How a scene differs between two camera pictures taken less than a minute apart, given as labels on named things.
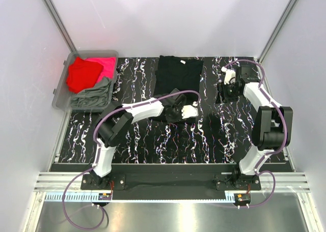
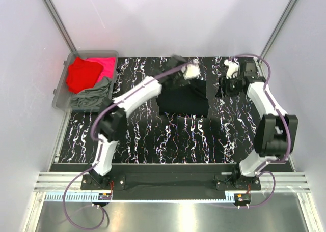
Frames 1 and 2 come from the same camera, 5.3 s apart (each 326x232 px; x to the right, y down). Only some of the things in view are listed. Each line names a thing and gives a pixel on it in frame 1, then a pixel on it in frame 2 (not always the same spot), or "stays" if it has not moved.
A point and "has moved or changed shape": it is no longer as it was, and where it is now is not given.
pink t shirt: x=109 y=64 stays
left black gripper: x=179 y=118 to x=180 y=81
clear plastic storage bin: x=87 y=82 stays
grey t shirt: x=98 y=96 stays
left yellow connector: x=104 y=196 stays
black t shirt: x=173 y=73 has moved or changed shape
